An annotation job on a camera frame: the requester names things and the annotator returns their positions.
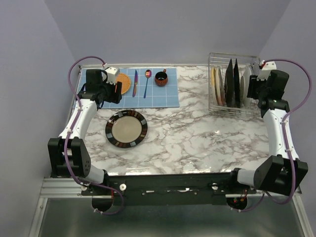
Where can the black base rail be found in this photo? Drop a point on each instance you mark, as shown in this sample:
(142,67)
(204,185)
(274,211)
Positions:
(171,189)

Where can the brown rimmed plate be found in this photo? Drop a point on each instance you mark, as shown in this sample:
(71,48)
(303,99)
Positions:
(219,87)

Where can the iridescent knife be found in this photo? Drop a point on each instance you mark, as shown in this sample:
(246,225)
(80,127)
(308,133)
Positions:
(135,84)

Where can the wire dish rack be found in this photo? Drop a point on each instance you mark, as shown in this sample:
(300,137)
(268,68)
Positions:
(221,60)

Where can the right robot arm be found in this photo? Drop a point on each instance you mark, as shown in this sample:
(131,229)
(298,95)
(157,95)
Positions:
(282,171)

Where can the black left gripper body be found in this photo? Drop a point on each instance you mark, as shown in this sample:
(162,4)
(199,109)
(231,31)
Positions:
(108,90)

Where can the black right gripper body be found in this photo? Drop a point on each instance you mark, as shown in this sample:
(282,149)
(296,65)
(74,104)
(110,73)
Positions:
(259,89)

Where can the black square plate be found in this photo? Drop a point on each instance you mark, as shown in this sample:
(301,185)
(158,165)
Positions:
(237,85)
(229,84)

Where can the blue grid placemat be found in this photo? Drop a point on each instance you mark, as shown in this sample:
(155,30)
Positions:
(157,96)

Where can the yellow rimmed plate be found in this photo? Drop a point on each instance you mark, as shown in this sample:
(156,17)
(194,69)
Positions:
(213,86)

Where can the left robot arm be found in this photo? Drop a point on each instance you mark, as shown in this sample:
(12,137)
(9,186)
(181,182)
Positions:
(68,154)

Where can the woven wicker coaster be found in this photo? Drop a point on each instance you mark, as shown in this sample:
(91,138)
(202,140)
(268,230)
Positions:
(126,82)

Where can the iridescent spoon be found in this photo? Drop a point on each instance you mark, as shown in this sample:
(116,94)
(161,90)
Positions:
(148,74)

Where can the small white plate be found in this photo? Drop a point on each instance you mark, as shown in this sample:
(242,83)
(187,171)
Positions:
(242,86)

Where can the brown ceramic mug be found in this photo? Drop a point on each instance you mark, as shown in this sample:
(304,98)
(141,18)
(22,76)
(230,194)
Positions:
(161,78)

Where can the teal and red plate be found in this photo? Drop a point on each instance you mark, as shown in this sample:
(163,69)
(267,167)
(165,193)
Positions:
(246,78)

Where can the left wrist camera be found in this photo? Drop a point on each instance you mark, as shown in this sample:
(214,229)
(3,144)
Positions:
(110,74)

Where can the aluminium frame extrusion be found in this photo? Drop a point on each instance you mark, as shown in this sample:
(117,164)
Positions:
(60,188)

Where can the black rimmed striped plate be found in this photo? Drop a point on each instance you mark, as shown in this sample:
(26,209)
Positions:
(126,129)

